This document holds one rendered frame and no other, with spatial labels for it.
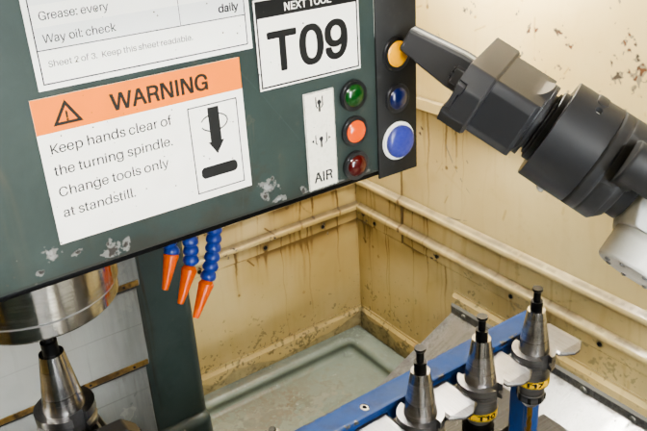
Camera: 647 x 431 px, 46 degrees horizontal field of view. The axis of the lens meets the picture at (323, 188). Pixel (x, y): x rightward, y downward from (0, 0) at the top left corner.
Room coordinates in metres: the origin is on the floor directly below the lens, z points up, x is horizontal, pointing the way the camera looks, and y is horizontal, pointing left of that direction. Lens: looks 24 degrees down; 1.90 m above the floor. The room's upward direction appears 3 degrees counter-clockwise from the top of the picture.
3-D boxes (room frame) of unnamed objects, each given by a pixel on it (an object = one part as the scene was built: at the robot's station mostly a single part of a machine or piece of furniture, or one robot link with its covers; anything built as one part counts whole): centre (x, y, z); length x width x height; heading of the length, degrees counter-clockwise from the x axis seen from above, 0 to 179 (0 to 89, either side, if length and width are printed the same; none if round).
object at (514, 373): (0.87, -0.25, 1.21); 0.07 x 0.05 x 0.01; 34
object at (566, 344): (0.94, -0.34, 1.21); 0.07 x 0.05 x 0.01; 34
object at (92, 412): (0.65, 0.29, 1.37); 0.06 x 0.06 x 0.03
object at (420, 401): (0.78, -0.11, 1.26); 0.04 x 0.04 x 0.07
